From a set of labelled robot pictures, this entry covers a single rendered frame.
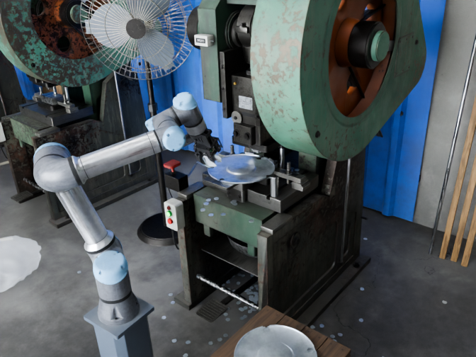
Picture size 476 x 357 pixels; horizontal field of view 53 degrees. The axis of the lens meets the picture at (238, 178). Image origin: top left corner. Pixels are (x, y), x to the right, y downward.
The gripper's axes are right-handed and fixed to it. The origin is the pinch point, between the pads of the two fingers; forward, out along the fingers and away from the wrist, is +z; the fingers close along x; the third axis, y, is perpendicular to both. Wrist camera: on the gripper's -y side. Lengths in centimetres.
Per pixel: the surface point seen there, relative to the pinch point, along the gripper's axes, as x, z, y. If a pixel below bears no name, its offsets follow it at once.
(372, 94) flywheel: 52, -1, 46
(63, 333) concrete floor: -78, 59, -62
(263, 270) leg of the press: -17.8, 37.2, 24.5
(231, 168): 10.4, 13.4, -1.4
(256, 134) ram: 23.0, 2.7, 7.3
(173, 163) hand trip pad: 3.7, 13.0, -30.5
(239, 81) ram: 32.3, -16.2, -1.2
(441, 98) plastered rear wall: 129, 63, 49
